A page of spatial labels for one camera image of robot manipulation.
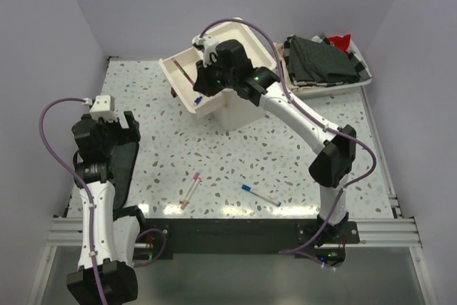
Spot cream drawer cabinet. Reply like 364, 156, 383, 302
199, 17, 276, 131

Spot white tray of cloths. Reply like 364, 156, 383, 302
275, 34, 373, 97

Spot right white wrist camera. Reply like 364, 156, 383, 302
192, 35, 219, 68

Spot aluminium rail frame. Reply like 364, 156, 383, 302
28, 55, 438, 305

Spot cream top drawer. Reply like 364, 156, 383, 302
159, 47, 225, 119

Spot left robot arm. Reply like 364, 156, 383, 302
66, 111, 148, 304

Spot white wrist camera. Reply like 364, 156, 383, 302
89, 95, 117, 123
192, 35, 219, 68

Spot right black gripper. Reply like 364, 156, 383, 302
194, 55, 236, 98

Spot dark green folded cloth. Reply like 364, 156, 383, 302
283, 36, 358, 84

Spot red cloth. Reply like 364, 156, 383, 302
327, 34, 351, 54

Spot short blue marker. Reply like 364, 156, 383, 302
194, 95, 203, 105

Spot purple cable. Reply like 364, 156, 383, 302
199, 17, 378, 259
38, 96, 169, 305

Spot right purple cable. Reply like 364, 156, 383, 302
199, 17, 378, 259

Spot black mat with blue trim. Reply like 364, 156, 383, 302
106, 142, 139, 212

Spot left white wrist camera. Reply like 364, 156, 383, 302
89, 95, 117, 123

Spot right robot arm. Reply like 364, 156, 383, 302
192, 36, 356, 243

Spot dark red pen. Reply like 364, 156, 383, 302
171, 58, 194, 85

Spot long blue marker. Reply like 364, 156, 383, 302
241, 184, 281, 207

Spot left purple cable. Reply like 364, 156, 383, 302
38, 96, 169, 305

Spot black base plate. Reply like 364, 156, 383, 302
106, 216, 361, 266

